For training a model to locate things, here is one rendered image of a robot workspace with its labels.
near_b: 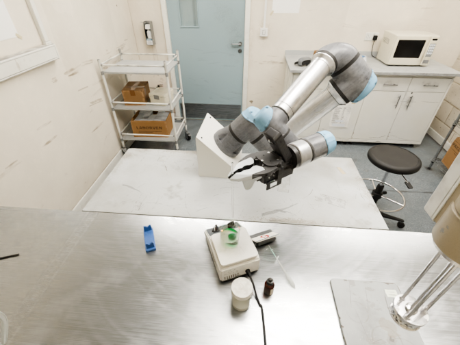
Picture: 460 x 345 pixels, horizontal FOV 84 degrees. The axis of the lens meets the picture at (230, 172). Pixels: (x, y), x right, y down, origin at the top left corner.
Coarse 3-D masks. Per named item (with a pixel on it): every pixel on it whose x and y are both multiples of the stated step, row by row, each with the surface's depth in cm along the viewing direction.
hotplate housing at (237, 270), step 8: (208, 240) 85; (216, 256) 78; (216, 264) 78; (232, 264) 76; (240, 264) 76; (248, 264) 77; (256, 264) 79; (224, 272) 75; (232, 272) 77; (240, 272) 78; (248, 272) 77; (224, 280) 78
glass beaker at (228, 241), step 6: (222, 222) 77; (228, 222) 79; (234, 222) 78; (222, 228) 79; (228, 228) 80; (234, 228) 80; (240, 228) 75; (222, 234) 74; (228, 234) 73; (234, 234) 74; (222, 240) 76; (228, 240) 75; (234, 240) 75; (222, 246) 78; (228, 246) 77; (234, 246) 77
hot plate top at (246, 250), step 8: (240, 232) 83; (216, 240) 81; (240, 240) 81; (248, 240) 81; (216, 248) 78; (224, 248) 78; (240, 248) 78; (248, 248) 78; (224, 256) 76; (232, 256) 76; (240, 256) 76; (248, 256) 76; (256, 256) 76; (224, 264) 74
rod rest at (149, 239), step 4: (144, 228) 92; (148, 228) 93; (152, 228) 94; (144, 232) 93; (148, 232) 93; (152, 232) 93; (144, 236) 91; (148, 236) 91; (152, 236) 91; (144, 240) 90; (148, 240) 90; (152, 240) 90; (148, 244) 86; (152, 244) 87; (148, 248) 87; (152, 248) 87
